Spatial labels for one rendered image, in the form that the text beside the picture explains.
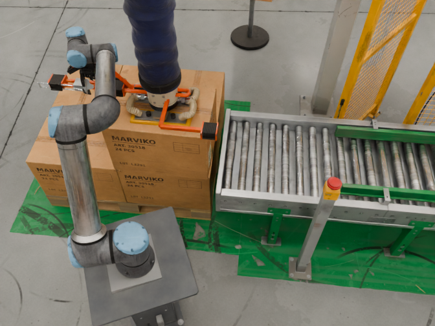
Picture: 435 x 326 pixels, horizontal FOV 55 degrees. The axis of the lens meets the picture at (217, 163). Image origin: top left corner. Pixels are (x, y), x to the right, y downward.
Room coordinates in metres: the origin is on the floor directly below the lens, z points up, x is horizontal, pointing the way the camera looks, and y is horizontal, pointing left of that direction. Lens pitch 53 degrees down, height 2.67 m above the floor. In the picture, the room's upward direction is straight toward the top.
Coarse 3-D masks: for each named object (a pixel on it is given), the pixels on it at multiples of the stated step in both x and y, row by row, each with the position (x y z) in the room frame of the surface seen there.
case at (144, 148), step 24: (120, 120) 1.59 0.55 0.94; (192, 120) 1.59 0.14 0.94; (120, 144) 1.52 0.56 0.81; (144, 144) 1.51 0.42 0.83; (168, 144) 1.49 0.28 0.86; (192, 144) 1.47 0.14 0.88; (120, 168) 1.53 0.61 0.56; (144, 168) 1.51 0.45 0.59; (168, 168) 1.49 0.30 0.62; (192, 168) 1.47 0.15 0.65
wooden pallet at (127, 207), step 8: (224, 112) 2.46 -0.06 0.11; (216, 168) 1.84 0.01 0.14; (56, 200) 1.59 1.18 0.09; (64, 200) 1.59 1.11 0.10; (104, 208) 1.56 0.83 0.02; (112, 208) 1.56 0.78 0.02; (120, 208) 1.54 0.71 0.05; (128, 208) 1.54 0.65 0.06; (136, 208) 1.53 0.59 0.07; (144, 208) 1.56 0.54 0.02; (152, 208) 1.56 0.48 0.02; (160, 208) 1.56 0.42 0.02; (176, 208) 1.50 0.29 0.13; (184, 208) 1.49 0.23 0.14; (192, 208) 1.49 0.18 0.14; (176, 216) 1.50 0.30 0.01; (184, 216) 1.49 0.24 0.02; (192, 216) 1.49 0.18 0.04; (200, 216) 1.48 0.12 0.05; (208, 216) 1.47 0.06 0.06
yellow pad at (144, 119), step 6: (132, 114) 1.62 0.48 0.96; (144, 114) 1.61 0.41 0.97; (150, 114) 1.60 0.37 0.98; (168, 114) 1.61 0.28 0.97; (174, 114) 1.59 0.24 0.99; (132, 120) 1.57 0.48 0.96; (138, 120) 1.57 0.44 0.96; (144, 120) 1.57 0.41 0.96; (150, 120) 1.57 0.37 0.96; (156, 120) 1.57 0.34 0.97; (168, 120) 1.57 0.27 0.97; (174, 120) 1.57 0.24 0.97; (180, 120) 1.57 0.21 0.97; (186, 120) 1.57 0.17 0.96
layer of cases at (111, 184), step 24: (120, 72) 2.46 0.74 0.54; (192, 72) 2.45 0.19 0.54; (216, 72) 2.45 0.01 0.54; (72, 96) 2.19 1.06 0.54; (216, 96) 2.19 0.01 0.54; (216, 120) 1.96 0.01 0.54; (48, 144) 1.74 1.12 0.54; (96, 144) 1.74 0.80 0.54; (216, 144) 1.87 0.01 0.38; (48, 168) 1.59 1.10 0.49; (96, 168) 1.55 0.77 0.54; (48, 192) 1.60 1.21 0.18; (96, 192) 1.56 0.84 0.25; (120, 192) 1.54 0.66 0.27; (144, 192) 1.52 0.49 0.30; (168, 192) 1.50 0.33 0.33; (192, 192) 1.49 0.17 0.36
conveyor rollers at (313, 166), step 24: (288, 144) 1.74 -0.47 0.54; (312, 144) 1.74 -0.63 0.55; (336, 144) 1.75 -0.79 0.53; (384, 144) 1.75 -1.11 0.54; (408, 144) 1.74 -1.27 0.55; (432, 144) 1.75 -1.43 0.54; (240, 168) 1.55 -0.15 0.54; (288, 168) 1.55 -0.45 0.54; (312, 168) 1.54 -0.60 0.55; (384, 168) 1.54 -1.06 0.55; (408, 168) 1.56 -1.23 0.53; (288, 192) 1.37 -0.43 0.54; (312, 192) 1.37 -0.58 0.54
